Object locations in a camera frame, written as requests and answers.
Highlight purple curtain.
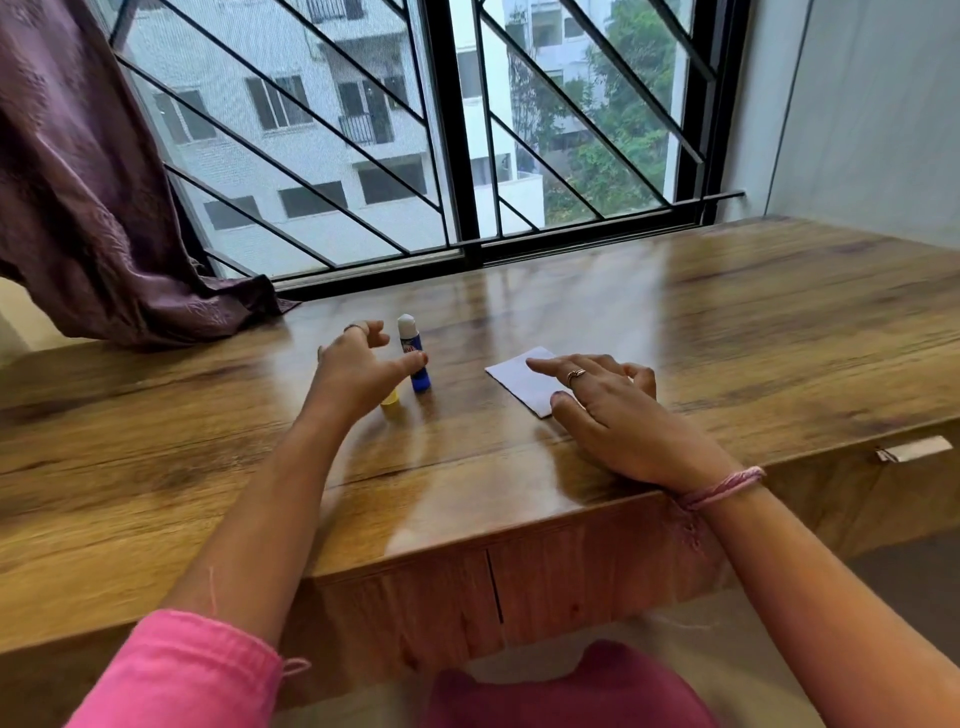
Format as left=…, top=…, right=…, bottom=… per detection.
left=0, top=0, right=301, bottom=349

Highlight pink thread bracelet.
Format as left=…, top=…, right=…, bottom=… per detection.
left=677, top=465, right=768, bottom=513

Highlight wooden drawer without handle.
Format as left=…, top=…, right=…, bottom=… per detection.
left=0, top=547, right=505, bottom=728

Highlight person's left hand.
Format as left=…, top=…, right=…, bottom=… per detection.
left=298, top=321, right=429, bottom=426

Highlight white paper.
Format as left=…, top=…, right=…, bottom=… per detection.
left=484, top=345, right=580, bottom=420

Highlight person's left forearm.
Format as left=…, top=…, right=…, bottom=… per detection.
left=160, top=408, right=363, bottom=648

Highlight white apartment building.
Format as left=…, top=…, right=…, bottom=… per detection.
left=97, top=0, right=616, bottom=277

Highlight green trees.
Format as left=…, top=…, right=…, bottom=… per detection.
left=507, top=0, right=680, bottom=226

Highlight person's right forearm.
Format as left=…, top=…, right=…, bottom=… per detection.
left=678, top=468, right=960, bottom=728

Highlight person's right hand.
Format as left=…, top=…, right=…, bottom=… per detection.
left=525, top=353, right=742, bottom=498

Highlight black window frame with grille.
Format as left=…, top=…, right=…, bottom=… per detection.
left=88, top=0, right=753, bottom=303

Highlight wooden drawer with handle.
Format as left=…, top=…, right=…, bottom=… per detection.
left=487, top=420, right=960, bottom=648

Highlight pink sleeve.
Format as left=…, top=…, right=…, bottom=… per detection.
left=66, top=609, right=312, bottom=728

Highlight metal drawer handle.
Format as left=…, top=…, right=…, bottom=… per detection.
left=875, top=435, right=954, bottom=465

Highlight pink trousers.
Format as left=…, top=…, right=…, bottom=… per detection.
left=420, top=639, right=723, bottom=728

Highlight blue glue stick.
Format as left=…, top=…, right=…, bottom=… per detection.
left=396, top=313, right=433, bottom=394

